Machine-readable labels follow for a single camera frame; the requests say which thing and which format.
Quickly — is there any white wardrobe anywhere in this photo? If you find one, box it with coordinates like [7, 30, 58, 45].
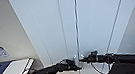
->
[6, 0, 135, 74]

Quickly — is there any thin arm cable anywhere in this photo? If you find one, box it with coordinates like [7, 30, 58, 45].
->
[90, 60, 112, 74]

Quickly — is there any blue white wall sign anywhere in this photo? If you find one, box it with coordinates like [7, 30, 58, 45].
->
[0, 44, 10, 59]

